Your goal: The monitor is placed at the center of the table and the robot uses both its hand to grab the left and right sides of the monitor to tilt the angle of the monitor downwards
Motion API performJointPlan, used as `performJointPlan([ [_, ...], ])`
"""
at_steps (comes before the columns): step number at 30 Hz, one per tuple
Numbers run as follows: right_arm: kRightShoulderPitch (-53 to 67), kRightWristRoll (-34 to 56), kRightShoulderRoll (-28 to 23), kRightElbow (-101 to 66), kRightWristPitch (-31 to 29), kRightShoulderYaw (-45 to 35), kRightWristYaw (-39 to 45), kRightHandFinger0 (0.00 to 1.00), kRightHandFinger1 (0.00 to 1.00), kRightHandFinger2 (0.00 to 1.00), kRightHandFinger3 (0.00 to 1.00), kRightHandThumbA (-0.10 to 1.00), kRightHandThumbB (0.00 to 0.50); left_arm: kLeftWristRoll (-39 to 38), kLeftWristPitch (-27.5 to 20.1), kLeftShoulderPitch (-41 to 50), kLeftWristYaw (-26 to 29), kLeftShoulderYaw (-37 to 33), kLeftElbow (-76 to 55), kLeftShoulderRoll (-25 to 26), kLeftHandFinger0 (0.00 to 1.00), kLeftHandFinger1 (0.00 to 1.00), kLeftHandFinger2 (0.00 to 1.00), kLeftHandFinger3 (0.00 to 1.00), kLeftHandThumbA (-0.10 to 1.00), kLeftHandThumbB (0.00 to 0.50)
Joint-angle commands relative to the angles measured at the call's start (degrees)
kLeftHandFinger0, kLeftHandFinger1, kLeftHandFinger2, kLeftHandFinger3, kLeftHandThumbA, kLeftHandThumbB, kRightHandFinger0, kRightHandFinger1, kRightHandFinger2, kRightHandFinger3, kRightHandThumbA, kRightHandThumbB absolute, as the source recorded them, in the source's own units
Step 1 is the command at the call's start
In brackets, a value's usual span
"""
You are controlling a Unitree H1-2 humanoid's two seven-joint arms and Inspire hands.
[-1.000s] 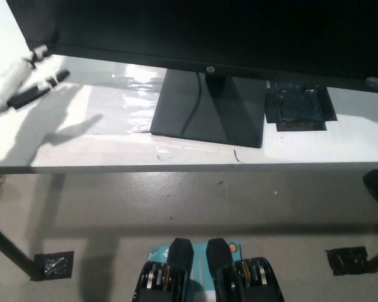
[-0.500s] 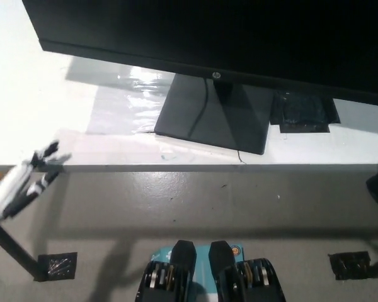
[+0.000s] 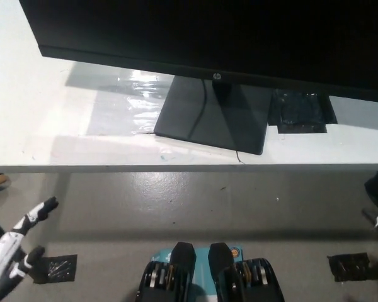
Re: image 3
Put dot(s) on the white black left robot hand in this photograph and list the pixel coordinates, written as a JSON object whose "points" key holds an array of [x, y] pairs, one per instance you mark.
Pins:
{"points": [[6, 248]]}

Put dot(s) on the black HP monitor with stand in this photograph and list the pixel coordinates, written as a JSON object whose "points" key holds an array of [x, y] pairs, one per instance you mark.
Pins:
{"points": [[208, 31]]}

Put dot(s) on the black floor tape patch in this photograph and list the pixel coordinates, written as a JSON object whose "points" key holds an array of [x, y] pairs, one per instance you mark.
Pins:
{"points": [[60, 267], [349, 266]]}

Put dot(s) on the black tape patch on table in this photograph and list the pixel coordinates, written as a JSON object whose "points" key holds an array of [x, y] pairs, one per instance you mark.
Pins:
{"points": [[297, 111]]}

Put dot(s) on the clear glossy plastic film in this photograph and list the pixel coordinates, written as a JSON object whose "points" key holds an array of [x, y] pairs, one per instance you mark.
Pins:
{"points": [[119, 107]]}

